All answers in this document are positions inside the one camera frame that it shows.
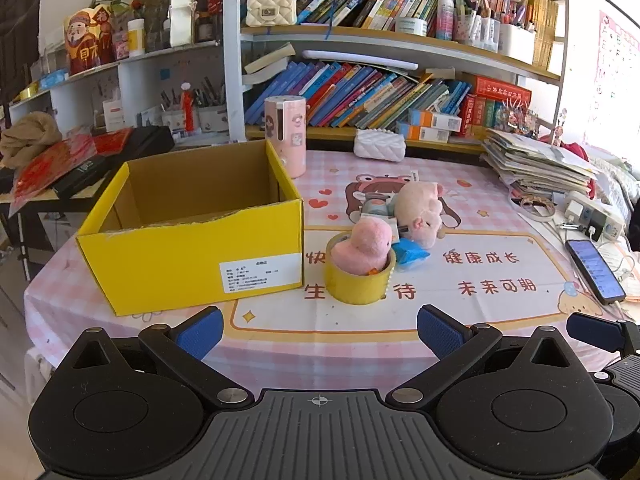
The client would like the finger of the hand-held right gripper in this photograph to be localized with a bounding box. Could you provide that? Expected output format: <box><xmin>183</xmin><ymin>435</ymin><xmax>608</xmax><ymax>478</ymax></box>
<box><xmin>566</xmin><ymin>312</ymin><xmax>640</xmax><ymax>357</ymax></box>

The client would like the yellow tape roll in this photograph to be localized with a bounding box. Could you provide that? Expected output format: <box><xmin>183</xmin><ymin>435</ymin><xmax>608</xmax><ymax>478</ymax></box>
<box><xmin>323</xmin><ymin>232</ymin><xmax>397</xmax><ymax>306</ymax></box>

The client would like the pink duck plush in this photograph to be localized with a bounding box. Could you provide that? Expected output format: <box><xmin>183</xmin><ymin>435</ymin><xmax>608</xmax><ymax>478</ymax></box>
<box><xmin>331</xmin><ymin>217</ymin><xmax>393</xmax><ymax>276</ymax></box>

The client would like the black smartphone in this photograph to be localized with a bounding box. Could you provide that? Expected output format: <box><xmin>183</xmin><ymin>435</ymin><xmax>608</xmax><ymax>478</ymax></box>
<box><xmin>565</xmin><ymin>239</ymin><xmax>627</xmax><ymax>306</ymax></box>

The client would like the white pen holder with pens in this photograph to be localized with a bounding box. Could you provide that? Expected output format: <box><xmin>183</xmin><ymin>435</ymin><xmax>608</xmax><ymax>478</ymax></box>
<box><xmin>161</xmin><ymin>77</ymin><xmax>227</xmax><ymax>135</ymax></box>

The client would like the yellow cardboard box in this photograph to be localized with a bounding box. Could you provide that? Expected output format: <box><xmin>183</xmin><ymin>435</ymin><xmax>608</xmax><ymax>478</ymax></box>
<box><xmin>75</xmin><ymin>139</ymin><xmax>305</xmax><ymax>317</ymax></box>

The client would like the thick cream-paged book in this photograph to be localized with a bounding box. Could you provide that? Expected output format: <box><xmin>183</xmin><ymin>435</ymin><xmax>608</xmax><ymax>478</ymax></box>
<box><xmin>242</xmin><ymin>42</ymin><xmax>297</xmax><ymax>86</ymax></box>

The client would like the white bookshelf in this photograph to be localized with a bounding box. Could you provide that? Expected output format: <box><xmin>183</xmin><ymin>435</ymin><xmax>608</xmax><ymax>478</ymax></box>
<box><xmin>222</xmin><ymin>0</ymin><xmax>571</xmax><ymax>156</ymax></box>

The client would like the pale patterned bedding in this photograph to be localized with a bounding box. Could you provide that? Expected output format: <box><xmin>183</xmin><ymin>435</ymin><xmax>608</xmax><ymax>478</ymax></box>
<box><xmin>595</xmin><ymin>145</ymin><xmax>640</xmax><ymax>211</ymax></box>

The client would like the small pastel plastic toy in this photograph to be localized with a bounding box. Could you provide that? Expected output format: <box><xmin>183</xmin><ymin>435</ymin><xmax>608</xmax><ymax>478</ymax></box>
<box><xmin>361</xmin><ymin>195</ymin><xmax>398</xmax><ymax>218</ymax></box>

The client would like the thick red book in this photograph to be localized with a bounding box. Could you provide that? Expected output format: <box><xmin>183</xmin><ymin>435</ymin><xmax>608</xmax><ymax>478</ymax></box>
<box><xmin>470</xmin><ymin>74</ymin><xmax>532</xmax><ymax>107</ymax></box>

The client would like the stack of papers and magazines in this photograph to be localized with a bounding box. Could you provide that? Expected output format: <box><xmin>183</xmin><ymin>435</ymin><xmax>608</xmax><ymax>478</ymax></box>
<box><xmin>482</xmin><ymin>127</ymin><xmax>598</xmax><ymax>201</ymax></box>

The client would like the pink cylindrical humidifier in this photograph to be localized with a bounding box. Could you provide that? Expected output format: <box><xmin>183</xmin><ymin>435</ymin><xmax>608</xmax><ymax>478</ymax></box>
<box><xmin>264</xmin><ymin>95</ymin><xmax>307</xmax><ymax>179</ymax></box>

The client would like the blue snack packet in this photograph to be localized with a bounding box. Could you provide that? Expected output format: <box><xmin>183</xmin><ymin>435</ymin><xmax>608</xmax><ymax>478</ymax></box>
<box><xmin>391</xmin><ymin>238</ymin><xmax>431</xmax><ymax>267</ymax></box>

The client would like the row of yellow books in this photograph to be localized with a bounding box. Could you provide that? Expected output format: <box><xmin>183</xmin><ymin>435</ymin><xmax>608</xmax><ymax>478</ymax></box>
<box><xmin>530</xmin><ymin>0</ymin><xmax>560</xmax><ymax>68</ymax></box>

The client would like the cream quilted pearl-handle handbag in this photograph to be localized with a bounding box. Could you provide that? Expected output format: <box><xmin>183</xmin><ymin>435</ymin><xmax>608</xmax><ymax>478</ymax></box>
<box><xmin>246</xmin><ymin>0</ymin><xmax>296</xmax><ymax>28</ymax></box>

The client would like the beige crumpled cloth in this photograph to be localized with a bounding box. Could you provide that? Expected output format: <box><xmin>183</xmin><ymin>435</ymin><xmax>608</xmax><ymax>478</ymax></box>
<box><xmin>0</xmin><ymin>111</ymin><xmax>63</xmax><ymax>168</ymax></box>

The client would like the white rolled paper tube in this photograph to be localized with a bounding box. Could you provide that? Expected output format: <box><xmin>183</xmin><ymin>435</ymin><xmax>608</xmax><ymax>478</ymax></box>
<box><xmin>301</xmin><ymin>50</ymin><xmax>420</xmax><ymax>72</ymax></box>

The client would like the long black box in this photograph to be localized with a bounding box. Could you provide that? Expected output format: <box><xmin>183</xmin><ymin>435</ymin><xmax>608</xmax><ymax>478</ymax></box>
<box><xmin>52</xmin><ymin>155</ymin><xmax>108</xmax><ymax>196</ymax></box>

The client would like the red fortune god figure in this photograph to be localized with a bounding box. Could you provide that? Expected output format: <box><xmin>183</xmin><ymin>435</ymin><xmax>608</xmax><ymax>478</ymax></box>
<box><xmin>64</xmin><ymin>6</ymin><xmax>117</xmax><ymax>76</ymax></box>

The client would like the white round tub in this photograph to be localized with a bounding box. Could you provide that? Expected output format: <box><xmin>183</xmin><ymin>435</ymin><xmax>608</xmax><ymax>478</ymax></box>
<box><xmin>395</xmin><ymin>16</ymin><xmax>428</xmax><ymax>37</ymax></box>

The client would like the white carton-shaped holder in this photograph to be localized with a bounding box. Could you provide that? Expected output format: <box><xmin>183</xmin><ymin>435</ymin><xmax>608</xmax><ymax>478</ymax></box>
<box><xmin>167</xmin><ymin>0</ymin><xmax>196</xmax><ymax>47</ymax></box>

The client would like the dark glass jar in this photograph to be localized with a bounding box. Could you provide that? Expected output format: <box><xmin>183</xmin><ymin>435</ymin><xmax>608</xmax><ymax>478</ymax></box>
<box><xmin>197</xmin><ymin>7</ymin><xmax>216</xmax><ymax>43</ymax></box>

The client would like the white storage bin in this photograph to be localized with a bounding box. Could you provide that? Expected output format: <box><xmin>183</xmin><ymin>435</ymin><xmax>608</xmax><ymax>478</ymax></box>
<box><xmin>499</xmin><ymin>22</ymin><xmax>536</xmax><ymax>65</ymax></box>

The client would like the colourful ornate figurine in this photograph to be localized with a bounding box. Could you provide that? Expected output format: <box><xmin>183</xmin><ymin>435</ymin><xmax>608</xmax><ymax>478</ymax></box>
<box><xmin>492</xmin><ymin>100</ymin><xmax>541</xmax><ymax>136</ymax></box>

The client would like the white curved shelf unit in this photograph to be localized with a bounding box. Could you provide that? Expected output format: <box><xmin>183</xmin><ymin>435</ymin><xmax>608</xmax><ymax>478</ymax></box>
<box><xmin>7</xmin><ymin>40</ymin><xmax>226</xmax><ymax>136</ymax></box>

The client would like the printed pink tablecloth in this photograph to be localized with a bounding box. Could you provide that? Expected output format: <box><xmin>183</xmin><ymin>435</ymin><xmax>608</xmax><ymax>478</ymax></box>
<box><xmin>25</xmin><ymin>150</ymin><xmax>640</xmax><ymax>396</ymax></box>

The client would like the black keyboard stand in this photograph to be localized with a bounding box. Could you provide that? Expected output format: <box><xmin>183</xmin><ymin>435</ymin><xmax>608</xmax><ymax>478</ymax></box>
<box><xmin>10</xmin><ymin>195</ymin><xmax>66</xmax><ymax>281</ymax></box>

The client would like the white ring-shaped object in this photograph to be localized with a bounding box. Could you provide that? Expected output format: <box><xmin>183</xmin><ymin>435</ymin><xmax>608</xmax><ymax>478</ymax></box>
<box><xmin>510</xmin><ymin>195</ymin><xmax>557</xmax><ymax>222</ymax></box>

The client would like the small white red-label box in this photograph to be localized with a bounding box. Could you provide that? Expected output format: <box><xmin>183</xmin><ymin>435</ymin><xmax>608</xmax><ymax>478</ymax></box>
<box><xmin>102</xmin><ymin>100</ymin><xmax>126</xmax><ymax>133</ymax></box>

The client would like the red and white toy pen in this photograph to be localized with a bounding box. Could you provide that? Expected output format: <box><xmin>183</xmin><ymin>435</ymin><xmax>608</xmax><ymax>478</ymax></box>
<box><xmin>180</xmin><ymin>82</ymin><xmax>194</xmax><ymax>132</ymax></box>

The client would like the white power strip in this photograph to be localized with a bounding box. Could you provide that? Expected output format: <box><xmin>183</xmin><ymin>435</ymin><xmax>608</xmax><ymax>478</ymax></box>
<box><xmin>565</xmin><ymin>191</ymin><xmax>626</xmax><ymax>241</ymax></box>

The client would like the light blue flat box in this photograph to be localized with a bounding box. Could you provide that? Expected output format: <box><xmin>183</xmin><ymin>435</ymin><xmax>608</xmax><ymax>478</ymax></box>
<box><xmin>39</xmin><ymin>69</ymin><xmax>70</xmax><ymax>91</ymax></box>

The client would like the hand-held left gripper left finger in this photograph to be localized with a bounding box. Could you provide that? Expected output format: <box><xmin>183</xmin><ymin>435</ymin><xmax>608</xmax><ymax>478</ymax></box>
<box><xmin>65</xmin><ymin>307</ymin><xmax>256</xmax><ymax>412</ymax></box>

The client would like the row of blue-spined books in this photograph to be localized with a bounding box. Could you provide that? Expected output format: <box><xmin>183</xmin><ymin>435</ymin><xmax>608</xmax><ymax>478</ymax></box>
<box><xmin>245</xmin><ymin>60</ymin><xmax>473</xmax><ymax>131</ymax></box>

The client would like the red flat packet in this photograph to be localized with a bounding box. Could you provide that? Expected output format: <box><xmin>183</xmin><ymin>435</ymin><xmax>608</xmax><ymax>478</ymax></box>
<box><xmin>92</xmin><ymin>127</ymin><xmax>133</xmax><ymax>156</ymax></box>

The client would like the white bottle with yellow label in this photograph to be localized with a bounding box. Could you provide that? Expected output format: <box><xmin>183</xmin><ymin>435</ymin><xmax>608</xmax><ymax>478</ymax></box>
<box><xmin>127</xmin><ymin>18</ymin><xmax>146</xmax><ymax>58</ymax></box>

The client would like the orange and blue carton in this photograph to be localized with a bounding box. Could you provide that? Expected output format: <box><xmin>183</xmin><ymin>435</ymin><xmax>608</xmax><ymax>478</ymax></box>
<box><xmin>397</xmin><ymin>122</ymin><xmax>451</xmax><ymax>143</ymax></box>
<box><xmin>409</xmin><ymin>109</ymin><xmax>463</xmax><ymax>131</ymax></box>

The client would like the white spray bottle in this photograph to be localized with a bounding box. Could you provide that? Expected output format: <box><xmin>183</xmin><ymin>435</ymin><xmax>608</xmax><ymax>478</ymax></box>
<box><xmin>436</xmin><ymin>0</ymin><xmax>453</xmax><ymax>41</ymax></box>

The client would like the white quilted purse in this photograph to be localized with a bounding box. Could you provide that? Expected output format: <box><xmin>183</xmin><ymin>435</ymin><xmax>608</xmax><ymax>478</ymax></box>
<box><xmin>354</xmin><ymin>128</ymin><xmax>407</xmax><ymax>162</ymax></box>

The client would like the pink pig plush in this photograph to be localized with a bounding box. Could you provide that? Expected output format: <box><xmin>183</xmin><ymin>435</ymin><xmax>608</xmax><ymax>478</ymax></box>
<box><xmin>392</xmin><ymin>181</ymin><xmax>446</xmax><ymax>250</ymax></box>

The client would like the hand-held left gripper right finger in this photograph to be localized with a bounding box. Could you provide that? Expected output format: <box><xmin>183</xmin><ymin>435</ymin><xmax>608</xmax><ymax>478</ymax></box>
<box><xmin>386</xmin><ymin>304</ymin><xmax>587</xmax><ymax>409</ymax></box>

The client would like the wall poster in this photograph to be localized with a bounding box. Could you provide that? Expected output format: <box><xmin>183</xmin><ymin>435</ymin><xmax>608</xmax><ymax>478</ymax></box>
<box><xmin>587</xmin><ymin>10</ymin><xmax>640</xmax><ymax>146</ymax></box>

